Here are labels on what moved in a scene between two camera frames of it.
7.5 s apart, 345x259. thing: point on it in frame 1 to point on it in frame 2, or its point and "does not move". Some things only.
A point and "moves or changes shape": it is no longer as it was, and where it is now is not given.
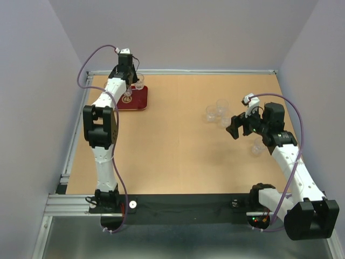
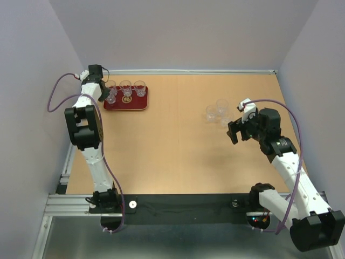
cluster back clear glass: x=222 y=106 does not move
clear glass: x=129 y=91 does not move
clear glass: x=139 y=84 moves or changes shape
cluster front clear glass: x=226 y=121 does not move
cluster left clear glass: x=211 y=110 does not move
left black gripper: x=135 y=78 to x=105 y=94
